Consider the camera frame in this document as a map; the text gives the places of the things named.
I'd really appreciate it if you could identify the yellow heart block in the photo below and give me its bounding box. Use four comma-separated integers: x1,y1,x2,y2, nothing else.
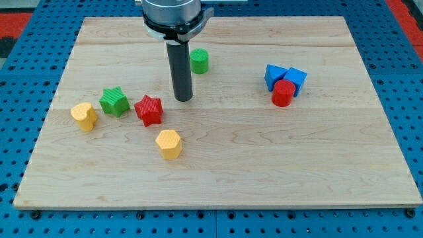
71,102,98,132

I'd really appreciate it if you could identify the red cylinder block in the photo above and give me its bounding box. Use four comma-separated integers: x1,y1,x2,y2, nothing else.
271,79,295,107

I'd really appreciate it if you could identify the red star block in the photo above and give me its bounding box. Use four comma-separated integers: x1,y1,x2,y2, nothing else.
134,95,163,127

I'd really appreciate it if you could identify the green star block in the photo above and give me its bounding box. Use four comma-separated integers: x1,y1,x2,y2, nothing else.
99,86,130,118

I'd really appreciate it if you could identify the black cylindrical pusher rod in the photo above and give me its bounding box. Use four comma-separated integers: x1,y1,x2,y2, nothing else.
167,42,193,102

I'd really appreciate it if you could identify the green cylinder block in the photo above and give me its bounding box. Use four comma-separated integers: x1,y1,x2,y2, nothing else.
190,48,209,74

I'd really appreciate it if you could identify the wooden board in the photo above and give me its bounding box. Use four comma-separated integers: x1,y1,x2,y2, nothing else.
13,17,422,210

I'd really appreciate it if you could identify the blue triangle block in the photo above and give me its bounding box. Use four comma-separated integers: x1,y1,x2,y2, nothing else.
264,64,288,91

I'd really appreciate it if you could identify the blue cube block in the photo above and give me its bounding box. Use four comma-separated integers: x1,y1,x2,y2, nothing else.
284,67,307,97

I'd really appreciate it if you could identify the yellow hexagon block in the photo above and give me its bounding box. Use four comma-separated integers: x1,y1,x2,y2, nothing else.
155,130,182,159

